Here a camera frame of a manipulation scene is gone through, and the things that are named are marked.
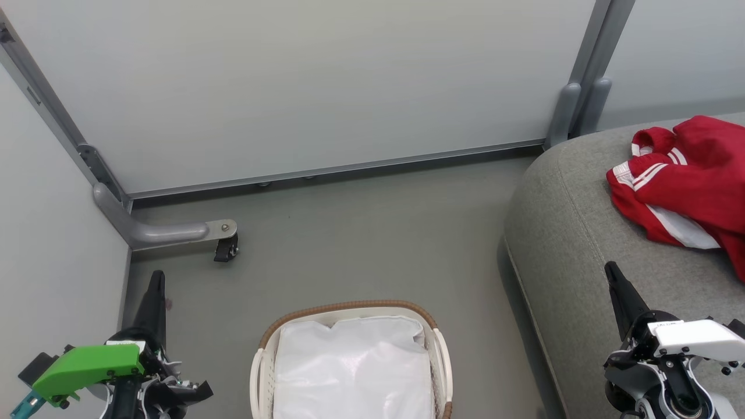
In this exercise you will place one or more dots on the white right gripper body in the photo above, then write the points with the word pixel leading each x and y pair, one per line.
pixel 692 340

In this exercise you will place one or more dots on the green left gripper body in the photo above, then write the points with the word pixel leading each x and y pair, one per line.
pixel 87 366

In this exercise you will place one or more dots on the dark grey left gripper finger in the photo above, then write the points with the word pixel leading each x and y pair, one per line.
pixel 154 308

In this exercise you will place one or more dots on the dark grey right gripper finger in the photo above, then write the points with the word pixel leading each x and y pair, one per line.
pixel 625 302

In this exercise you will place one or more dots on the red white-striped garment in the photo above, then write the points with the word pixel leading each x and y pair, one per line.
pixel 698 169

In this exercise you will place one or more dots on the white laundry basket brown rim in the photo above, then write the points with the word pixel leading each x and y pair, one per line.
pixel 263 372

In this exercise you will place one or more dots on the white bag basket liner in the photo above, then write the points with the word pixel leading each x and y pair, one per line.
pixel 349 372

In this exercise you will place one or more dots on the grey fabric sofa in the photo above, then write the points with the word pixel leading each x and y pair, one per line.
pixel 570 244

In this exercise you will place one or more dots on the black caster wheel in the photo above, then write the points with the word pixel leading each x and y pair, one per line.
pixel 226 249

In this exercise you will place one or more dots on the white partition panel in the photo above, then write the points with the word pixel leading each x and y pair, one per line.
pixel 320 81
pixel 52 250
pixel 681 58

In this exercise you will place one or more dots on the grey partition foot bracket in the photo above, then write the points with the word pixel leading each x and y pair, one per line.
pixel 151 233

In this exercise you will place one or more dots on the grey partition post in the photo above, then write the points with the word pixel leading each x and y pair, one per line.
pixel 573 87
pixel 602 75

